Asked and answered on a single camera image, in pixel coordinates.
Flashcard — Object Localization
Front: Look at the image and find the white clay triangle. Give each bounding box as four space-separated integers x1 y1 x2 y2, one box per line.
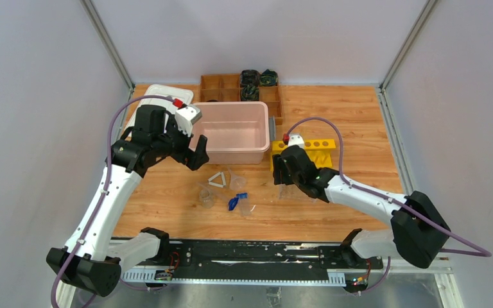
207 171 227 188

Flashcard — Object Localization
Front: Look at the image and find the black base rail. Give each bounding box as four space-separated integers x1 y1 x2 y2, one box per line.
65 237 454 286

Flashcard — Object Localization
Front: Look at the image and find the blue test tube clamp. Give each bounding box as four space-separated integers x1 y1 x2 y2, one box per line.
227 192 248 211

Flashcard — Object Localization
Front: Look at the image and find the wooden compartment tray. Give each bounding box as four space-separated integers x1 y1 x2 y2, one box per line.
198 73 284 125

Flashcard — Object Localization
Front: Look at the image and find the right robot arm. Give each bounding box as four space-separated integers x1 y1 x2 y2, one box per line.
272 146 450 269

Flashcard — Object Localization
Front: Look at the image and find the clear plastic bag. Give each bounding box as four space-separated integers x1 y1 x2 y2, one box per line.
277 184 316 203

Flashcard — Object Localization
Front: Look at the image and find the clear plastic funnel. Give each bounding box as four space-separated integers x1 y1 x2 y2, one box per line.
227 166 247 191

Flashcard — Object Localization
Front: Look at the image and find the small glass beaker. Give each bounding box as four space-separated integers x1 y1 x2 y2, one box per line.
199 189 214 209

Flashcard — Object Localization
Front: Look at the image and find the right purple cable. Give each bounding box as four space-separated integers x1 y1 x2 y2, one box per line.
284 117 493 259

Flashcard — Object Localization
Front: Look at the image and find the white plastic bin lid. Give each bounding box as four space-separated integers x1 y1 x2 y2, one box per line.
124 84 195 128

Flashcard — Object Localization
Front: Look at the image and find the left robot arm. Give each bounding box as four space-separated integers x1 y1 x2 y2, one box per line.
46 105 209 297

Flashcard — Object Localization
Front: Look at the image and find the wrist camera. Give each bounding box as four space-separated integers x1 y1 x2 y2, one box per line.
175 105 202 137
282 133 306 149

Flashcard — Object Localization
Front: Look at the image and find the yellow test tube rack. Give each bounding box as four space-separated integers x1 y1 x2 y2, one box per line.
270 139 336 171

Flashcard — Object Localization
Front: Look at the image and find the blue capped tube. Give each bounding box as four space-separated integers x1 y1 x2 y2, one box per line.
237 192 255 216

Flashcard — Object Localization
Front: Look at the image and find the purple cable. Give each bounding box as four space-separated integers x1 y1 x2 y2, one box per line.
49 94 186 308
284 117 493 259

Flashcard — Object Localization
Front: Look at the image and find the pink plastic storage bin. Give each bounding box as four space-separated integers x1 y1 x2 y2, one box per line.
190 101 270 164

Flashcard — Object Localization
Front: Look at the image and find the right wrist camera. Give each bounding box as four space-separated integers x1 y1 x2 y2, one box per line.
282 133 306 149

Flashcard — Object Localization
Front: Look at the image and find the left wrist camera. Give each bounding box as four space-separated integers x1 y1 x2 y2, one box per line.
175 105 202 137

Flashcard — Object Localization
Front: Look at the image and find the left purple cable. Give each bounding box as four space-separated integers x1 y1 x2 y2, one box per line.
49 94 186 308

